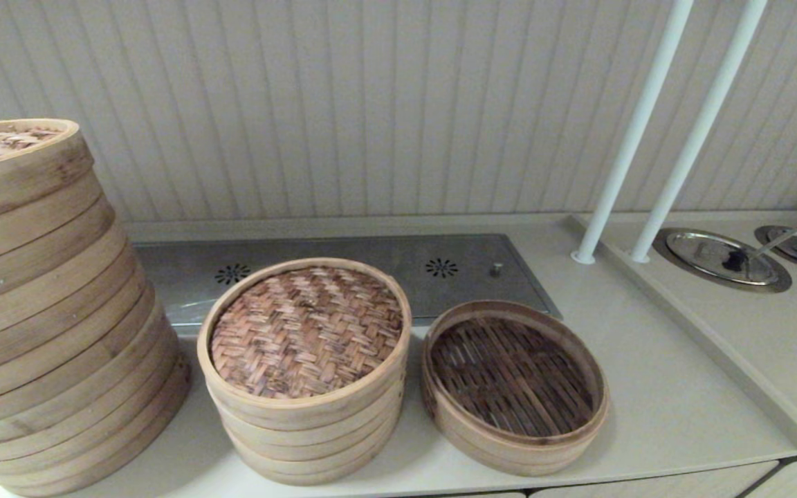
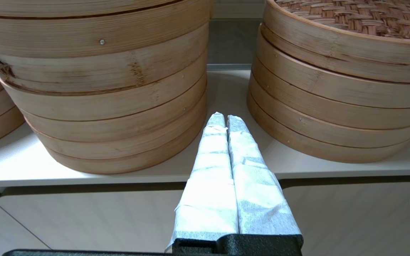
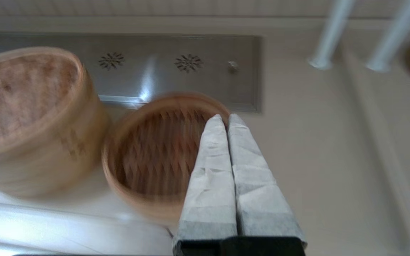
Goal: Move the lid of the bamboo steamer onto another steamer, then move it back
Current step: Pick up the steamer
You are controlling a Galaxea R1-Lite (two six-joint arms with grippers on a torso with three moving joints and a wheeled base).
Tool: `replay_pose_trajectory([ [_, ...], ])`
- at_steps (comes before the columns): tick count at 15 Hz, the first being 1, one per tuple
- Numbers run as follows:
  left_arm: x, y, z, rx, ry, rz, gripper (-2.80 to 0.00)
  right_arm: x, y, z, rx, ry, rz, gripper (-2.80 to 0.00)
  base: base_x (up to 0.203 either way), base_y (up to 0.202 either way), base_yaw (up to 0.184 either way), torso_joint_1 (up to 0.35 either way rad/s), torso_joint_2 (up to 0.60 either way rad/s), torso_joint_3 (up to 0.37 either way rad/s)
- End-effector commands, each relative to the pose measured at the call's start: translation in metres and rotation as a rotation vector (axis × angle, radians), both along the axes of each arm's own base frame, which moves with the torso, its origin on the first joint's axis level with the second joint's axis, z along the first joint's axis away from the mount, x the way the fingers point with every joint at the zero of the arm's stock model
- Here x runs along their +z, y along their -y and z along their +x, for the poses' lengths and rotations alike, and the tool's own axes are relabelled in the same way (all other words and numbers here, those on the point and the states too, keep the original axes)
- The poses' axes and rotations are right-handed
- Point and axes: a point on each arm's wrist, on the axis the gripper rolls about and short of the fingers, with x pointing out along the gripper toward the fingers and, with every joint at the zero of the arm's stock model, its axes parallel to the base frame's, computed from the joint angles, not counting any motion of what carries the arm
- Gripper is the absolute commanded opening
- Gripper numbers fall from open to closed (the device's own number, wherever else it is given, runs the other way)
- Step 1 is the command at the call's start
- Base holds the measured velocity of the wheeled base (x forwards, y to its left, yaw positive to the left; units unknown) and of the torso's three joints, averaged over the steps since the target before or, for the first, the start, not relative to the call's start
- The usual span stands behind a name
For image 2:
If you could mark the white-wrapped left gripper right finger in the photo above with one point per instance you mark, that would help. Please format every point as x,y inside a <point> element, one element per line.
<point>258,199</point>

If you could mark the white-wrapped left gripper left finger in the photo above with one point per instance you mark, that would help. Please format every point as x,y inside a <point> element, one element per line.
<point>212,185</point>

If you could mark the woven bamboo steamer lid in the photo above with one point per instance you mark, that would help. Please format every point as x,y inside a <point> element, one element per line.
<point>333,53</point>

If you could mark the tall bamboo steamer stack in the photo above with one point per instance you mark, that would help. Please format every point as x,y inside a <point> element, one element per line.
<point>101,106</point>

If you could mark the white counter cabinet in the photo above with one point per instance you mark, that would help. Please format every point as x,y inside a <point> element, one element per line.
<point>101,220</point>

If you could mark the stainless steel vented panel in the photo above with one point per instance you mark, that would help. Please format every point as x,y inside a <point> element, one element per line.
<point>231,42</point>

